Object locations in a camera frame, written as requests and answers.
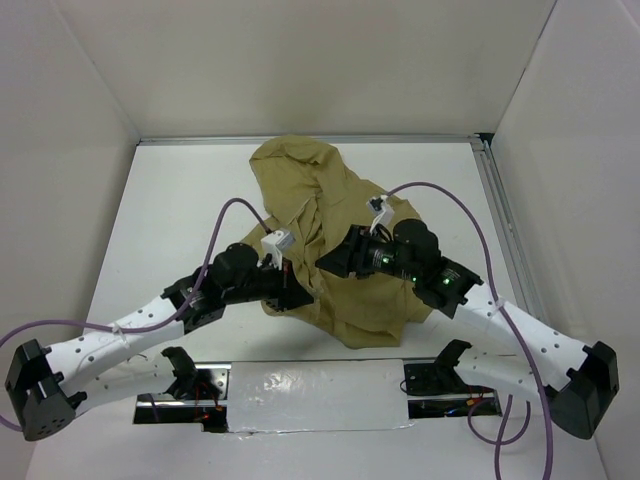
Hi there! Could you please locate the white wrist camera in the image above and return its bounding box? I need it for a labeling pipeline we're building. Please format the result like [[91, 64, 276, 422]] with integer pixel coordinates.
[[366, 195, 394, 232], [260, 229, 295, 269]]

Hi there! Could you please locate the purple cable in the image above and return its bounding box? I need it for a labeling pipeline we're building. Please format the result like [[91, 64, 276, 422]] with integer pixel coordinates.
[[382, 180, 556, 480], [0, 198, 274, 432]]

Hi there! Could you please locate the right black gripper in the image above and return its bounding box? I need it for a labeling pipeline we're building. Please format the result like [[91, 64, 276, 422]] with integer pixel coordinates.
[[314, 223, 419, 282]]

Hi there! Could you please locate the aluminium frame rail right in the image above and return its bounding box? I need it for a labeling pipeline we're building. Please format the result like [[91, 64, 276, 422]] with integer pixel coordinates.
[[470, 133, 547, 323]]

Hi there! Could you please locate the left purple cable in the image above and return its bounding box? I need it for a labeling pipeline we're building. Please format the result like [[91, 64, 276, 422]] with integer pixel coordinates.
[[0, 198, 274, 432]]

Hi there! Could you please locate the aluminium frame rail back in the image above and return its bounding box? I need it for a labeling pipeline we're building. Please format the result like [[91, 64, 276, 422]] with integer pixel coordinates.
[[139, 133, 495, 146]]

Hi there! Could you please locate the khaki tan jacket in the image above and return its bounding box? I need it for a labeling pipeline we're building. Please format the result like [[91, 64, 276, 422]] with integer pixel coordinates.
[[242, 134, 437, 350]]

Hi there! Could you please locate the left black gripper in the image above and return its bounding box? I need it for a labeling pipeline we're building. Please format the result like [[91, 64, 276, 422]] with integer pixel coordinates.
[[223, 255, 313, 311]]

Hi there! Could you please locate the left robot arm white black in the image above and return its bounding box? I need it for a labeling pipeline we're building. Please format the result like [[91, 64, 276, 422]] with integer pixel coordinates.
[[5, 243, 314, 442]]

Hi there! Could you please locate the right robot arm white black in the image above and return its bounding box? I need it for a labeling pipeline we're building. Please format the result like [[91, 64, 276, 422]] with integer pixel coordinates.
[[315, 219, 619, 439]]

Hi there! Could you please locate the aluminium frame rail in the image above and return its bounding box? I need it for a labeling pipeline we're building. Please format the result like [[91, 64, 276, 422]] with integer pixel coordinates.
[[470, 133, 547, 323], [139, 133, 495, 146]]

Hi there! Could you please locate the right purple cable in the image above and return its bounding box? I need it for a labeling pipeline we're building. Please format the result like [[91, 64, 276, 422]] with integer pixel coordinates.
[[382, 180, 556, 480]]

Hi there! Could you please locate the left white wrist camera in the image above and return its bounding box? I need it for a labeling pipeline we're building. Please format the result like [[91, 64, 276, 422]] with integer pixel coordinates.
[[260, 229, 295, 269]]

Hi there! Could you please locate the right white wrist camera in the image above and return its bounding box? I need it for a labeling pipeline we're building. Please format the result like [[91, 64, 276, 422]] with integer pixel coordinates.
[[366, 195, 394, 232]]

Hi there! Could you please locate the white taped cover plate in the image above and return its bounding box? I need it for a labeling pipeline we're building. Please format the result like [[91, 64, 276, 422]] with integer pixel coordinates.
[[227, 359, 411, 433]]

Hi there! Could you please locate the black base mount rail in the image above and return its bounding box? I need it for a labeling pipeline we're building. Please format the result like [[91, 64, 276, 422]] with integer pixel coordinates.
[[133, 359, 501, 434]]

